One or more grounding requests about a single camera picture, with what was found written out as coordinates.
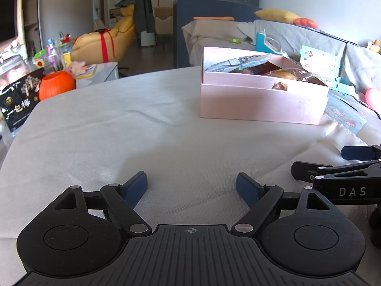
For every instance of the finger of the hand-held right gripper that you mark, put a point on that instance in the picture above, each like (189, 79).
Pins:
(303, 171)
(357, 153)

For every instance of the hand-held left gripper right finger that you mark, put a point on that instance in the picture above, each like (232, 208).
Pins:
(248, 189)

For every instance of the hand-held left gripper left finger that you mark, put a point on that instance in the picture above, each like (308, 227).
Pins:
(137, 189)

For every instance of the pink gift box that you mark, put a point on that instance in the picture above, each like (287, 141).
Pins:
(253, 104)

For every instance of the pile of snack packets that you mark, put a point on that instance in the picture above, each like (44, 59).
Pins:
(238, 62)

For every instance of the person's right hand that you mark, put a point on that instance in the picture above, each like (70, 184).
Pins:
(376, 226)

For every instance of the large light blue cartoon card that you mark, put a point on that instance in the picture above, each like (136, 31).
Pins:
(345, 114)

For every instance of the pink round toy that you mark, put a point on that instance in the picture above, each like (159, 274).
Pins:
(374, 98)

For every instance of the small light blue box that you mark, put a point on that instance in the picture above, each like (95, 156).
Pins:
(345, 85)

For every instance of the white cartoon sticker card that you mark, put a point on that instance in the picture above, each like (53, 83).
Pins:
(320, 62)

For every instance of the yellow beige plush toy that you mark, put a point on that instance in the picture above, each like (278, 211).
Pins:
(375, 47)

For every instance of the grey covered sofa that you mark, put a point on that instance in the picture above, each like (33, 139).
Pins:
(327, 40)

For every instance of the white side table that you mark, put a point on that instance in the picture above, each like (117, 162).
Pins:
(104, 73)

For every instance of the yellow notebook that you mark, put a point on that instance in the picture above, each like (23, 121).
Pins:
(89, 71)

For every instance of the orange pumpkin bucket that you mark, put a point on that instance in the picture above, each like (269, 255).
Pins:
(56, 86)

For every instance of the teal toy machine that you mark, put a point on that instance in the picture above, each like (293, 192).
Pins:
(263, 44)

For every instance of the pink plush toy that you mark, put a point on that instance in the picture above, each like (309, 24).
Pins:
(76, 68)

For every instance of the orange red pillow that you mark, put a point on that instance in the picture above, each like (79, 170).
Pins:
(305, 23)

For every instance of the black tree-print packet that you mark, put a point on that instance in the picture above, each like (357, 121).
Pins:
(19, 101)

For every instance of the green toy car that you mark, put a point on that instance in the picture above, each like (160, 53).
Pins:
(235, 40)

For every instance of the red ribbon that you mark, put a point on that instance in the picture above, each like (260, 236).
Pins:
(103, 44)

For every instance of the yellow lounge chair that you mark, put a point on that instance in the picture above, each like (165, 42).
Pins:
(89, 47)

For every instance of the white floor appliance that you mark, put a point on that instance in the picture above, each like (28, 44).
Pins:
(147, 39)

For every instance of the yellow pillow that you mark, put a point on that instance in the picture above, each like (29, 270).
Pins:
(276, 15)

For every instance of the cluster of colourful toys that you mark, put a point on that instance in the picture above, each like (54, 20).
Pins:
(53, 50)

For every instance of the beige dining chair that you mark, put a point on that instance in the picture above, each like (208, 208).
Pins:
(163, 20)

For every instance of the glass jar with lid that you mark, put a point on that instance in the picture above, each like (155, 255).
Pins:
(12, 68)

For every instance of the long orange plush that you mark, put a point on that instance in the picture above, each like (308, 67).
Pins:
(212, 18)

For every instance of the dark coat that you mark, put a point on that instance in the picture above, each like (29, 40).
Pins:
(143, 12)

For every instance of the dark blue cabinet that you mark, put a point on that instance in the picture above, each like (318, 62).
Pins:
(208, 10)

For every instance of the white shelf unit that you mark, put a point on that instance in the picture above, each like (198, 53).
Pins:
(29, 15)

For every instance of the black television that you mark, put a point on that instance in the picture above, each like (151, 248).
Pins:
(7, 6)

